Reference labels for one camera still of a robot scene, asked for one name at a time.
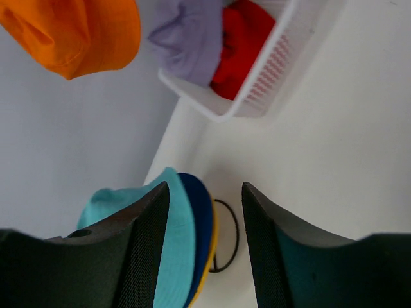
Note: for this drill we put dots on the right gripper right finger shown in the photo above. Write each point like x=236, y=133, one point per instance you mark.
x=296, y=264

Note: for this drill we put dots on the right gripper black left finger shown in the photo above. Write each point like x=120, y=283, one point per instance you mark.
x=112, y=263

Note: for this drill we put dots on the teal bucket hat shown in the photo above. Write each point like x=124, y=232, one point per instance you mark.
x=178, y=253

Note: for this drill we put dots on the yellow bucket hat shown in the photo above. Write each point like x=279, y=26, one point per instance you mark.
x=211, y=254

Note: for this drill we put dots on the dark blue bucket hat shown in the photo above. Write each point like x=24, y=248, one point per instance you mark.
x=200, y=201

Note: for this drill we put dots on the orange bucket hat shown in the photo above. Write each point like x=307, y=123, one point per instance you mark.
x=75, y=38

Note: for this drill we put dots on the lavender bucket hat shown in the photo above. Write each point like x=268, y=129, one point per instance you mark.
x=187, y=38

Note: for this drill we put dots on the red bucket hat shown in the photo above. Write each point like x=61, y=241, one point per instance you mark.
x=246, y=27

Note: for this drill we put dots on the white plastic bin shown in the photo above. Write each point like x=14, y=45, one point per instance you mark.
x=299, y=23

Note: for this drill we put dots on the black wire hat stand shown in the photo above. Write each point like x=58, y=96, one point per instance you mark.
x=227, y=236

